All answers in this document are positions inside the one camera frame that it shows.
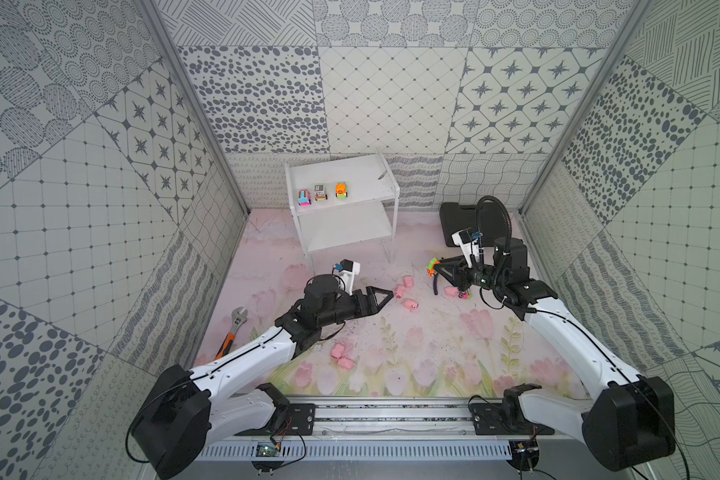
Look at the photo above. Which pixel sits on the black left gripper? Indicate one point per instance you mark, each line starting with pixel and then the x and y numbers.
pixel 360 303

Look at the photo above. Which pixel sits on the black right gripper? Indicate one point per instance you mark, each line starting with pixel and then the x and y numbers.
pixel 458 271

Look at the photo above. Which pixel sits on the orange green toy dump truck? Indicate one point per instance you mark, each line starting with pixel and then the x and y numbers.
pixel 430 269

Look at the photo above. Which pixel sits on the green orange toy mixer truck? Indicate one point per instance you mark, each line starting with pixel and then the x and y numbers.
pixel 341 191

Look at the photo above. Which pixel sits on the pink teal toy truck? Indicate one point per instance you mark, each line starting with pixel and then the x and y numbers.
pixel 304 197

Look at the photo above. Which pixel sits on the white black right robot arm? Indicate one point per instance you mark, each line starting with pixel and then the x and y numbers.
pixel 628 418

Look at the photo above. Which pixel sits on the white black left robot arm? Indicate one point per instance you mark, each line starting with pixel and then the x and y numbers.
pixel 228 372

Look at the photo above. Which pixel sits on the black plastic tool case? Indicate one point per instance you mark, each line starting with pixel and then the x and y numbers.
pixel 455 217

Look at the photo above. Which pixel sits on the white two-tier shelf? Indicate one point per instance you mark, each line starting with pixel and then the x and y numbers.
pixel 342 202

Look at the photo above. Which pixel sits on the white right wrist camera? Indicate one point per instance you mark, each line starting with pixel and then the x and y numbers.
pixel 468 241

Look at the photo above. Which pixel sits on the orange handled adjustable wrench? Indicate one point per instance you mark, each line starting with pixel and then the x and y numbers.
pixel 238 318

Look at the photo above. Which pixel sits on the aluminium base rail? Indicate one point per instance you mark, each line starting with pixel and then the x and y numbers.
pixel 374 430

